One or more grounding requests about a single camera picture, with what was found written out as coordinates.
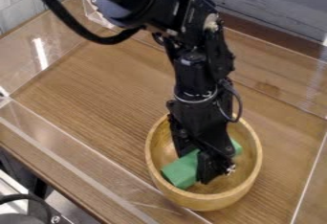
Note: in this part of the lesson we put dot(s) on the clear acrylic tray wall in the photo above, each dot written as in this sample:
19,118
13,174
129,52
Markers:
82,141

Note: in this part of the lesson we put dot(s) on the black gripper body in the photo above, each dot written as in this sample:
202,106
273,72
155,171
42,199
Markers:
205,116

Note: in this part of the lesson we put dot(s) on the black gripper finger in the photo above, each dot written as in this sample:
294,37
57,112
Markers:
182,139
214,165

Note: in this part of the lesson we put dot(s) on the clear acrylic corner bracket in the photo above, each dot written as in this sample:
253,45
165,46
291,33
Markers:
94,15

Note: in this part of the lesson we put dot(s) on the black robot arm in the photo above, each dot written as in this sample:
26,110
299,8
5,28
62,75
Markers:
189,28

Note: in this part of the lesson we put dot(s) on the brown wooden bowl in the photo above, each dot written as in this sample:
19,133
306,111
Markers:
227,189

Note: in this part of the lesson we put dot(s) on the green rectangular block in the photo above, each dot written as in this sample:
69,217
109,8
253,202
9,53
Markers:
181,173

